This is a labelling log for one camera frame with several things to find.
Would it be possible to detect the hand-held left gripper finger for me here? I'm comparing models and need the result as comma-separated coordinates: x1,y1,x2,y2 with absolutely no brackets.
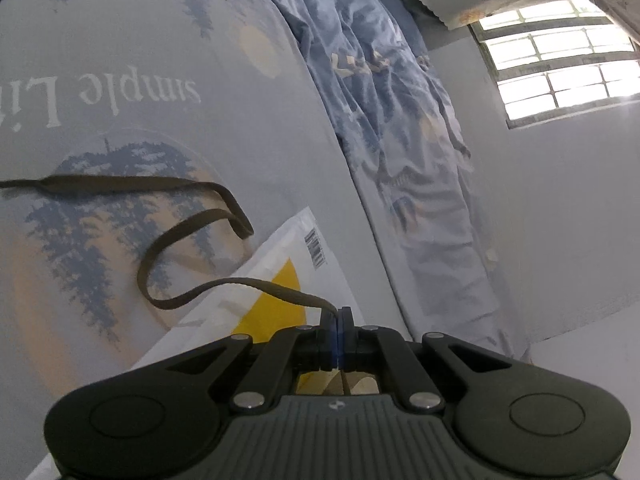
340,307,506,413
167,310,338,413

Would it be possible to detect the beige canvas shoe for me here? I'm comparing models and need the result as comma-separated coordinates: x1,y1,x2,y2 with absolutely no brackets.
297,371,379,396

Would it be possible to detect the brown shoelace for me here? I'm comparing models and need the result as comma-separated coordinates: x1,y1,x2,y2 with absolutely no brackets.
0,174,337,318

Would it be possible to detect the yellow and white plastic bag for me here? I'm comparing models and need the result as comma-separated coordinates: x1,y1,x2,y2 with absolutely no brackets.
30,205,363,480

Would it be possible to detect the blue tree print duvet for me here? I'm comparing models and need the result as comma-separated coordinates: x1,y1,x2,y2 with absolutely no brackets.
257,0,532,362

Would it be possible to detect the barred window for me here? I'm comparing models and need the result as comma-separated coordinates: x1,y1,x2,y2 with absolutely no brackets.
430,0,640,132

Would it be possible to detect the grey-blue tree print bed sheet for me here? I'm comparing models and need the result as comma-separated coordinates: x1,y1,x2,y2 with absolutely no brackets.
0,0,416,480

